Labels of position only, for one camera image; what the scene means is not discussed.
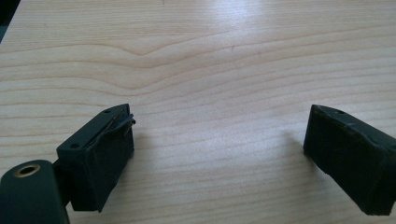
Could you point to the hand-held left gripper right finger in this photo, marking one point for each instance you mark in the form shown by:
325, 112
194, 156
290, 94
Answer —
351, 161

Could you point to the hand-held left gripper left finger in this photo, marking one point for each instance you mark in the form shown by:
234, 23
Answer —
96, 161

